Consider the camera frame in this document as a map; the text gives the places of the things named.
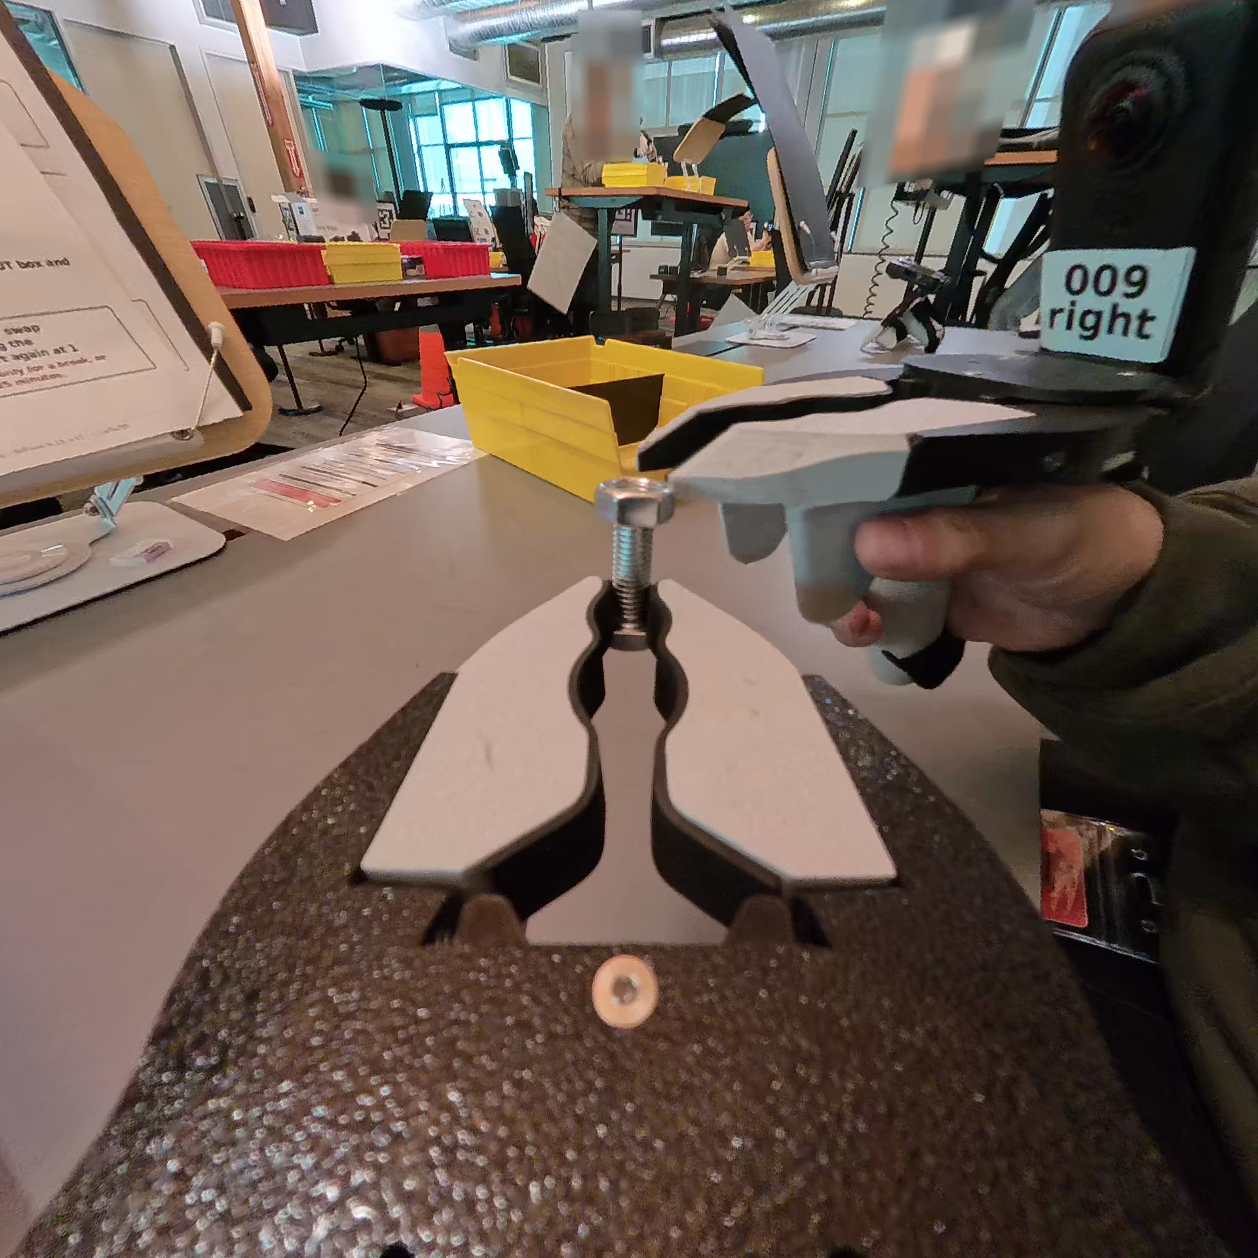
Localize person's right hand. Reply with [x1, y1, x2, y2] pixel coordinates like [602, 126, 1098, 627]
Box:
[830, 484, 1168, 654]

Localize red-label laminated sheet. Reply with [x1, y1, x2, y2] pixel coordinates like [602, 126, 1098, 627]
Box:
[172, 424, 485, 540]

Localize long wooden table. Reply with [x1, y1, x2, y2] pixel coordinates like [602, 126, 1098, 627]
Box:
[216, 272, 523, 397]

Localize steel hex nut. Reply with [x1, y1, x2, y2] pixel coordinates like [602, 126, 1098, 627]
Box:
[596, 478, 677, 528]

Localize red plastic bin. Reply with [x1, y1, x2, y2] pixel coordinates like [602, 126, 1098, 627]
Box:
[192, 238, 331, 290]
[399, 241, 491, 278]

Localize white elastic cord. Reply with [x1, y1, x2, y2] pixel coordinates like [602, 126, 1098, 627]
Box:
[192, 322, 231, 440]

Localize silver ventilation ducts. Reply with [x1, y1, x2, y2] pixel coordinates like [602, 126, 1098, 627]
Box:
[399, 0, 887, 60]

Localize printed instruction sheet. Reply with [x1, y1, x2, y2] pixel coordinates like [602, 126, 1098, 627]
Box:
[0, 30, 243, 485]

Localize steel bolt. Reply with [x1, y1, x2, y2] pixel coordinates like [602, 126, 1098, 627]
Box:
[610, 521, 661, 654]

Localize black floor lamp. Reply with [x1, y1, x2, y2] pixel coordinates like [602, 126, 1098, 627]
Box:
[358, 96, 408, 199]

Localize black board on stand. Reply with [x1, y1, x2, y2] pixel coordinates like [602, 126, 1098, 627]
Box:
[710, 10, 839, 347]

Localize grey tilted board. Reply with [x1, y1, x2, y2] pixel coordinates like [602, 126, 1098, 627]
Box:
[527, 211, 599, 314]

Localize grey desk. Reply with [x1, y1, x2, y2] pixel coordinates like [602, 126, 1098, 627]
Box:
[0, 398, 1061, 1220]

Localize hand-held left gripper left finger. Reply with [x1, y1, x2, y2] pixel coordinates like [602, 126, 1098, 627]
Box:
[361, 576, 605, 922]

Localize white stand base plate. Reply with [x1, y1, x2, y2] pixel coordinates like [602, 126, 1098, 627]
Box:
[0, 502, 228, 632]

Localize person's right forearm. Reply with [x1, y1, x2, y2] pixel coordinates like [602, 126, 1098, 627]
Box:
[987, 470, 1258, 782]

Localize wooden standing desk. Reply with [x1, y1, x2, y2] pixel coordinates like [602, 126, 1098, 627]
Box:
[545, 184, 751, 337]

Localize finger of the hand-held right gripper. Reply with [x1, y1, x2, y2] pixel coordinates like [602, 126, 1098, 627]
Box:
[665, 401, 1038, 566]
[637, 376, 894, 475]

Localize orange traffic cone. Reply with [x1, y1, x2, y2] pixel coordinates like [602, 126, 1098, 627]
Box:
[411, 325, 460, 410]

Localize wooden pillar with red signs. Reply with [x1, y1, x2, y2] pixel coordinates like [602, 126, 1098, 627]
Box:
[231, 0, 309, 194]

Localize person's torso and lap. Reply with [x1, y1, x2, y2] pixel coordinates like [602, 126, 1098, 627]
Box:
[1040, 737, 1258, 1258]

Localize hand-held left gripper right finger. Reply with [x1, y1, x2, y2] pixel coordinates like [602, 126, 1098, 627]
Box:
[652, 578, 899, 925]

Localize black bin divider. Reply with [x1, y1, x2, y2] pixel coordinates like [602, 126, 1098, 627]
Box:
[571, 373, 667, 446]

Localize metal stand bracket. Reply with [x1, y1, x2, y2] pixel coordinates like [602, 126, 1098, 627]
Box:
[84, 476, 146, 542]

